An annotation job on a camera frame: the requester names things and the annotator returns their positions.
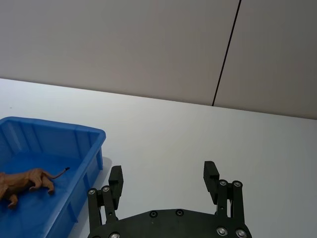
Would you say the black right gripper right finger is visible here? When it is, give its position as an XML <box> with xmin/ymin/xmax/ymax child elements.
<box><xmin>202</xmin><ymin>161</ymin><xmax>248</xmax><ymax>231</ymax></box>

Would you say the blue plastic bin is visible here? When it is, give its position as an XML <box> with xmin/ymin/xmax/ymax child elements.
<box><xmin>0</xmin><ymin>117</ymin><xmax>106</xmax><ymax>238</ymax></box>

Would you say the brown toy lion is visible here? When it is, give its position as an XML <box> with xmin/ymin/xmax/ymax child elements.
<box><xmin>0</xmin><ymin>167</ymin><xmax>71</xmax><ymax>209</ymax></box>

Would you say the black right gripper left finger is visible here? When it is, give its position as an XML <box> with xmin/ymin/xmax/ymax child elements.
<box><xmin>87</xmin><ymin>165</ymin><xmax>124</xmax><ymax>233</ymax></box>

